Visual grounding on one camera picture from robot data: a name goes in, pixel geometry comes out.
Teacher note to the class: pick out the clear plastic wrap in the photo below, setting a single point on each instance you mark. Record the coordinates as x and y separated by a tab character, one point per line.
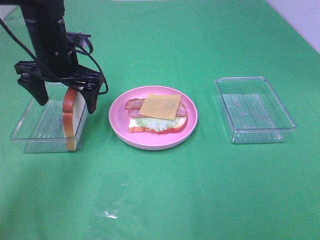
106	209

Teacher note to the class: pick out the green lettuce leaf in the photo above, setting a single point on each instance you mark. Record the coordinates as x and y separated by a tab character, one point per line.
157	124

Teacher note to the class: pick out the bread slice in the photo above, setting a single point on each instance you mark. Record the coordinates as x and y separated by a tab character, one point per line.
134	128
73	118

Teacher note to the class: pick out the green tablecloth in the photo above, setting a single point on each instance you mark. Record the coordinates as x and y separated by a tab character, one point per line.
206	188

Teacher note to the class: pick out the clear left plastic container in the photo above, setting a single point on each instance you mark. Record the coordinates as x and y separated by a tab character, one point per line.
40	129

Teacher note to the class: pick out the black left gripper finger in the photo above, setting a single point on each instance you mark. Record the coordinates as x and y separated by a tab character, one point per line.
90	96
36	87

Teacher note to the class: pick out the yellow cheese slice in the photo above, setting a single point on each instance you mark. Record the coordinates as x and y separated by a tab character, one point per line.
160	106

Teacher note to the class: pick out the clear plastic container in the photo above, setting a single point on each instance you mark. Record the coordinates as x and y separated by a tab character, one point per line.
252	112
40	129

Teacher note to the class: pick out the clear right plastic container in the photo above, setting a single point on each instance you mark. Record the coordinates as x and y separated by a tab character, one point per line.
252	112

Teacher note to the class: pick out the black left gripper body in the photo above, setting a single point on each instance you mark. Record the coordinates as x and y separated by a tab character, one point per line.
62	69

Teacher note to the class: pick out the pink plate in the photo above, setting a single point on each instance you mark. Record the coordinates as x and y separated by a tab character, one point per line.
119	120

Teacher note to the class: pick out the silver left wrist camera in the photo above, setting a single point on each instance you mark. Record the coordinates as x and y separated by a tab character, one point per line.
79	38

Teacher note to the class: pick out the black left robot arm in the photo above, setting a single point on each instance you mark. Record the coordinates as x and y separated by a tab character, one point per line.
56	51

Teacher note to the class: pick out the bacon strip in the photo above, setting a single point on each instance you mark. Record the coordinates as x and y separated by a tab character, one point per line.
134	104
181	112

